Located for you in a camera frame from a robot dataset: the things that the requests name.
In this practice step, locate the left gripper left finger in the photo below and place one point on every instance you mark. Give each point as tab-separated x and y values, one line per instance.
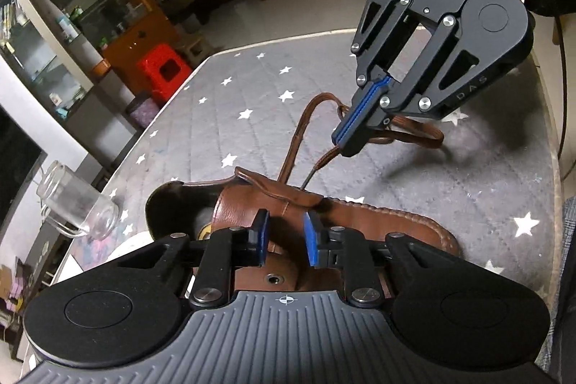
217	259

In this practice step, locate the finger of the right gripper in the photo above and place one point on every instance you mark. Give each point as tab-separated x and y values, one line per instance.
376	121
353	129

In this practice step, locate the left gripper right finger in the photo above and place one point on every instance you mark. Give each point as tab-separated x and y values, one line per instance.
347	251

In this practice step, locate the brown leather shoe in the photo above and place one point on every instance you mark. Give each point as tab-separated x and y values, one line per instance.
188	207

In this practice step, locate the brown shoelace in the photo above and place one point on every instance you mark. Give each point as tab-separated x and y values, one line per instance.
398	129

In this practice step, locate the purple waste bin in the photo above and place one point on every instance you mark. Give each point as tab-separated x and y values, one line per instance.
143	109

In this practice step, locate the clear glass jar mug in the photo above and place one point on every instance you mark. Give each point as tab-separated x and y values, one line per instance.
75	208

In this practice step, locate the red plastic stool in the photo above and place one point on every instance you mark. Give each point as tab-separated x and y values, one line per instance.
165	71

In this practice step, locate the black flat television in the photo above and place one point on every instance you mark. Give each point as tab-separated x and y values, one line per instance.
20	158

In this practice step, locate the glass display cabinet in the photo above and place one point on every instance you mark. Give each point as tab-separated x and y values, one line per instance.
55	62

